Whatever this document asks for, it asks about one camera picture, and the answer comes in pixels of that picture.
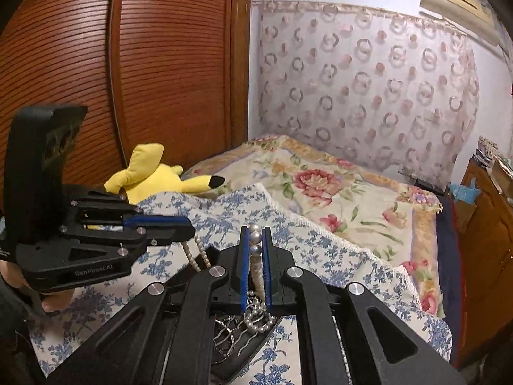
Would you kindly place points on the circle patterned sheer curtain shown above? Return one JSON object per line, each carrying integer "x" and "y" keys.
{"x": 360, "y": 88}

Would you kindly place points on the wall air conditioner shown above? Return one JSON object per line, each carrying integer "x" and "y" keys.
{"x": 453, "y": 0}

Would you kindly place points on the navy bed sheet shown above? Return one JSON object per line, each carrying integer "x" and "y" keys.
{"x": 451, "y": 268}

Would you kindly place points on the silver wavy hair comb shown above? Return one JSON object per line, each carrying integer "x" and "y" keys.
{"x": 224, "y": 343}

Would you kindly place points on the cardboard box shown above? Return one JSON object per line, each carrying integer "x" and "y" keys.
{"x": 503, "y": 176}

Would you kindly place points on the floral patterned bag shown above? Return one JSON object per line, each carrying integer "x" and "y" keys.
{"x": 487, "y": 150}

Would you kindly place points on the black box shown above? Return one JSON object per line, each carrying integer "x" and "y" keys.
{"x": 230, "y": 369}

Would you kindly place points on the person's left hand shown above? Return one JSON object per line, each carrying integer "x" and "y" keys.
{"x": 56, "y": 300}

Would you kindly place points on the wooden side cabinet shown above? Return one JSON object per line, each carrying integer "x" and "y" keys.
{"x": 489, "y": 268}

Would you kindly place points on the cream floral bedspread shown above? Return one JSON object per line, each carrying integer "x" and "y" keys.
{"x": 320, "y": 192}

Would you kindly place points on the wooden louvered wardrobe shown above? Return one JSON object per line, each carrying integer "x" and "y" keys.
{"x": 160, "y": 68}

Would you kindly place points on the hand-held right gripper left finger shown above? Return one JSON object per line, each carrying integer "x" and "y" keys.
{"x": 244, "y": 272}

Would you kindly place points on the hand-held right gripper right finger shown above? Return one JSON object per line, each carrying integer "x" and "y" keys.
{"x": 267, "y": 272}

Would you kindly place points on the yellow plush toy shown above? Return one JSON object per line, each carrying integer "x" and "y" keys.
{"x": 152, "y": 176}

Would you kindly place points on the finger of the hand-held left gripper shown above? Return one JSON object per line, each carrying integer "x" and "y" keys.
{"x": 156, "y": 219}
{"x": 172, "y": 234}

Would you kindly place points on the blue floral table cloth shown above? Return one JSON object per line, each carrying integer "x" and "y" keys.
{"x": 320, "y": 256}

